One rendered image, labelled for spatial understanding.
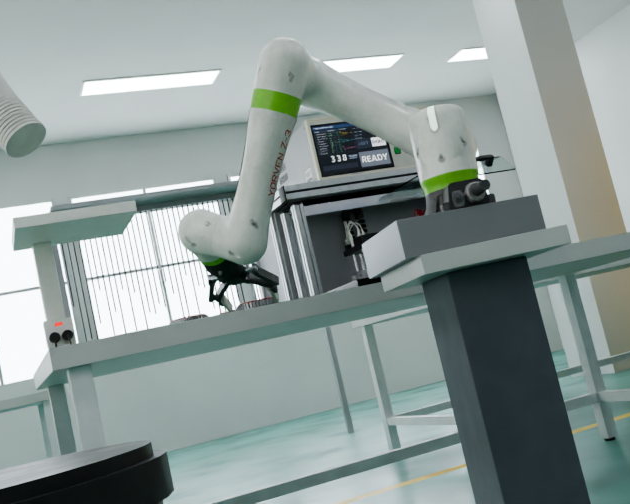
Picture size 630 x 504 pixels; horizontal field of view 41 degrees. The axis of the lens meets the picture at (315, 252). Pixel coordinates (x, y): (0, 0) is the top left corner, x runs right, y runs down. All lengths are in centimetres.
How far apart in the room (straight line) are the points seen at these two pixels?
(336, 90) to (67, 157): 707
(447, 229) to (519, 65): 509
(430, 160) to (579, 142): 486
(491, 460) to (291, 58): 98
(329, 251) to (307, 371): 650
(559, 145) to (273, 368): 407
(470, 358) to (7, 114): 196
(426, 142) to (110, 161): 738
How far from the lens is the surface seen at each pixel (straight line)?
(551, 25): 689
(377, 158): 268
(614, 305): 650
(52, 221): 266
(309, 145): 262
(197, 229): 199
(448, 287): 174
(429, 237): 169
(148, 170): 908
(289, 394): 905
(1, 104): 315
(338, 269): 267
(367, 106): 206
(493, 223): 174
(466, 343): 173
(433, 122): 183
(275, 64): 195
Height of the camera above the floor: 60
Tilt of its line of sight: 7 degrees up
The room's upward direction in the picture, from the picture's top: 13 degrees counter-clockwise
